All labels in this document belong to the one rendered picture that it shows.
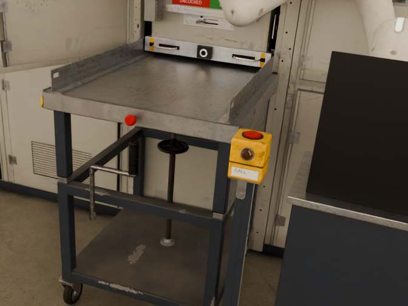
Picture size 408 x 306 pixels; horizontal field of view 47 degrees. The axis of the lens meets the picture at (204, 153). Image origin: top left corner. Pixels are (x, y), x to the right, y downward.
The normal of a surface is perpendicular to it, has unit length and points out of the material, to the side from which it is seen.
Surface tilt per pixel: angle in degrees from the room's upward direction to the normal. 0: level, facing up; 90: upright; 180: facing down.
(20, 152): 90
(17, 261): 0
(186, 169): 90
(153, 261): 0
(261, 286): 0
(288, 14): 90
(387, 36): 51
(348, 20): 90
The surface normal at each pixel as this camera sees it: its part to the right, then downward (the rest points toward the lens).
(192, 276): 0.07, -0.91
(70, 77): 0.95, 0.19
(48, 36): 0.78, 0.30
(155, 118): -0.30, 0.36
